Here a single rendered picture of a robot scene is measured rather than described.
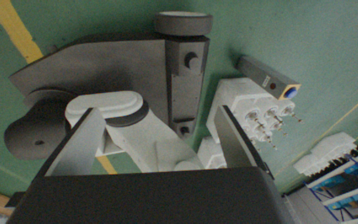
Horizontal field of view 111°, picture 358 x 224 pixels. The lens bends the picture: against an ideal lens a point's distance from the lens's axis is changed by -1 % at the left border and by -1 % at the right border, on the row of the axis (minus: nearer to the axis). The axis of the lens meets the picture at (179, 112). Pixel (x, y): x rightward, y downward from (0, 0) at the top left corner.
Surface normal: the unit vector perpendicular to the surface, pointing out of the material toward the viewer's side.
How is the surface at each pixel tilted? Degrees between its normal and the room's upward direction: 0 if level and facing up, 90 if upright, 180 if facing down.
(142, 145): 90
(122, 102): 90
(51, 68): 0
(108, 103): 90
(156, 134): 90
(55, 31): 0
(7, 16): 0
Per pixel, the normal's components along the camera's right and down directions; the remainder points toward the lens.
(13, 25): 0.24, 0.65
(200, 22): 0.44, 0.58
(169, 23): -0.39, 0.58
